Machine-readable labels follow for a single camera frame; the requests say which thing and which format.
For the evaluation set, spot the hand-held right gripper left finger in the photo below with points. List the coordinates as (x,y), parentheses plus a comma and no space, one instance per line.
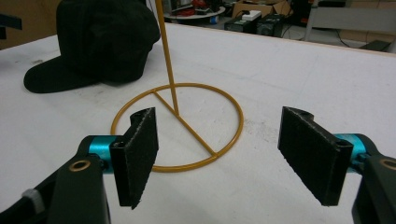
(137,161)

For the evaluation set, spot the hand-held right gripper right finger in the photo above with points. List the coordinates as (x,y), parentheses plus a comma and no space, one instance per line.
(314,155)

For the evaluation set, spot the yellow metal hat stand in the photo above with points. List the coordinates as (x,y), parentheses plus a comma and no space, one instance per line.
(174,102)

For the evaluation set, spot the black baseball cap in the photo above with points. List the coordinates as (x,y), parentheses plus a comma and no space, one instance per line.
(102,43)

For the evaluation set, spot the black equipment box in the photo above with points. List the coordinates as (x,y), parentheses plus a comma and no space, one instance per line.
(270,25)
(241,25)

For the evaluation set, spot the brown cardboard box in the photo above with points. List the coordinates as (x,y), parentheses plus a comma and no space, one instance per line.
(264,6)

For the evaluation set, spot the round white table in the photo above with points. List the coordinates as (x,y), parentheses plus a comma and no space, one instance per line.
(199,15)

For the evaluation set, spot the red tool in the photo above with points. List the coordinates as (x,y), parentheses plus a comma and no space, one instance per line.
(196,5)

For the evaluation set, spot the dark object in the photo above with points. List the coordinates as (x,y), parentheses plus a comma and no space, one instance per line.
(8,25)

